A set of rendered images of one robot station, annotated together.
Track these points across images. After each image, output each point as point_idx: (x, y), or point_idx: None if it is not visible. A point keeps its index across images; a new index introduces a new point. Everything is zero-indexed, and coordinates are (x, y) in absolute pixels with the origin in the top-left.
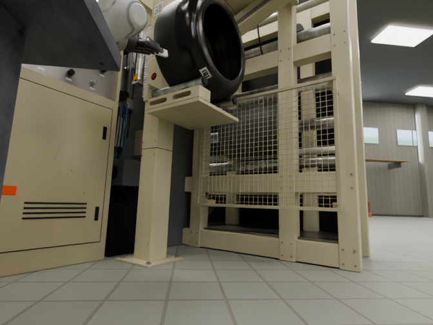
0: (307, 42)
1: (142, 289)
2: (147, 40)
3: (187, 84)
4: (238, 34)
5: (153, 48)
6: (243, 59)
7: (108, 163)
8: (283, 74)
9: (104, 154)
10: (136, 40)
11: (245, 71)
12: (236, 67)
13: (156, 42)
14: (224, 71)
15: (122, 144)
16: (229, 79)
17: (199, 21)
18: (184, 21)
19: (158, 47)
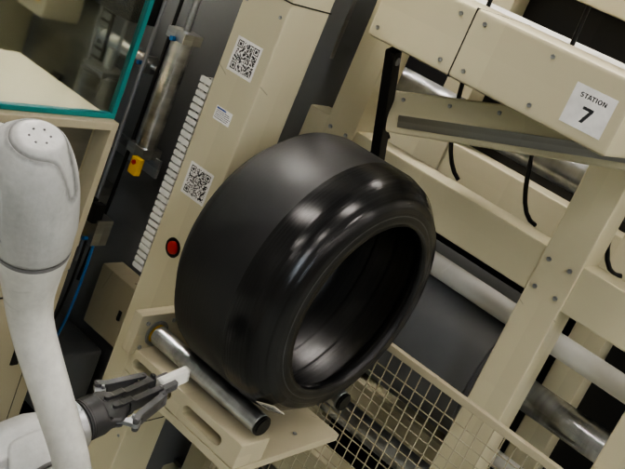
0: (617, 297)
1: None
2: (133, 428)
3: (224, 403)
4: (424, 249)
5: (150, 400)
6: (418, 293)
7: (13, 406)
8: (521, 325)
9: (6, 393)
10: (109, 430)
11: (445, 228)
12: (400, 276)
13: (159, 401)
14: (371, 258)
15: (59, 329)
16: (370, 294)
17: (289, 325)
18: (251, 323)
19: (161, 406)
